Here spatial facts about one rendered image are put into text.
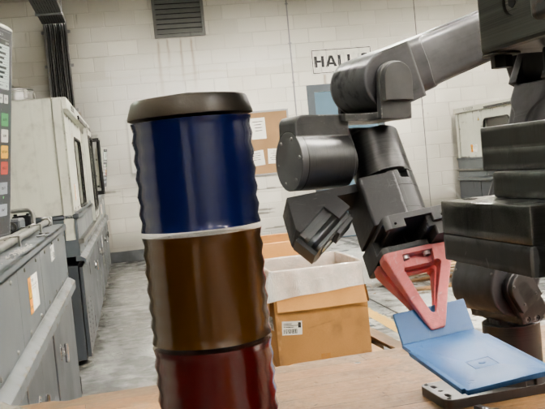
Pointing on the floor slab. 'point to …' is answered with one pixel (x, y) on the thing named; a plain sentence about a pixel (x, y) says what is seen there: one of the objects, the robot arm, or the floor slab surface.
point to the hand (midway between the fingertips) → (434, 320)
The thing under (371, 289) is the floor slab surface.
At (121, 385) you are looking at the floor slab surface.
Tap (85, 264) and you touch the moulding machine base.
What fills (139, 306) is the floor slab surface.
